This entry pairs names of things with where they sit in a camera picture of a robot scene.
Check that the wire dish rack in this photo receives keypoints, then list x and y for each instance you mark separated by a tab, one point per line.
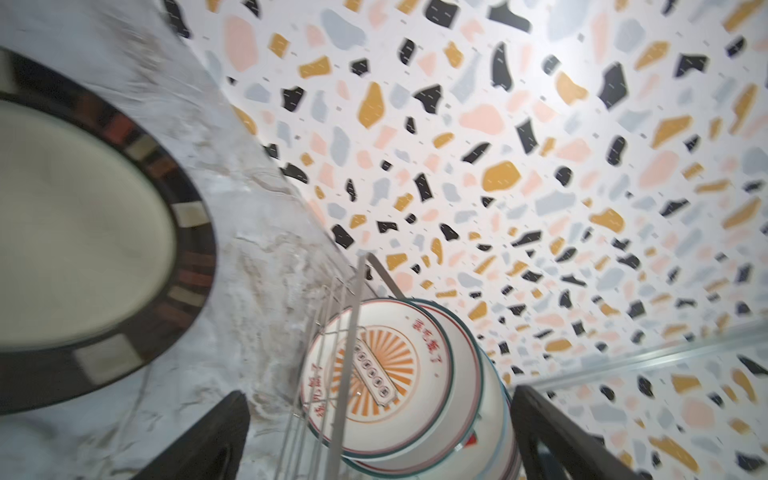
312	446

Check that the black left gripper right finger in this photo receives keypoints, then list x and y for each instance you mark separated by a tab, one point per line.
554	447

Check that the watermelon pattern plate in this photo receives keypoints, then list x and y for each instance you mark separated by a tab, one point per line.
490	454

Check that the orange sunburst plate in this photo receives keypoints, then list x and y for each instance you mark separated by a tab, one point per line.
402	369

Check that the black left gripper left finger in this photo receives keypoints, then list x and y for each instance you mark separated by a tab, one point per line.
211	449

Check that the white plate red rim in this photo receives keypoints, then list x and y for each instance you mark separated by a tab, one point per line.
454	425

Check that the dark rimmed cream plate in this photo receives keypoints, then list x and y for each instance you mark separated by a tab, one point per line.
108	251

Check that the aluminium corner post right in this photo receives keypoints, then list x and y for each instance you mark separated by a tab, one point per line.
735	338

